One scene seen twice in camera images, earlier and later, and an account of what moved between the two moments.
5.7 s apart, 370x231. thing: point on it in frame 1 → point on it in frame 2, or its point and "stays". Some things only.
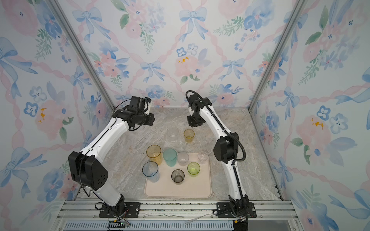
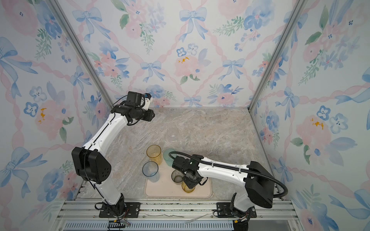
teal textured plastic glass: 170,156 stays
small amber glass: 189,134 → 185,188
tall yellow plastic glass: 154,153 stays
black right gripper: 192,123 → 188,183
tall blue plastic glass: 150,170 stays
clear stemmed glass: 173,133 stays
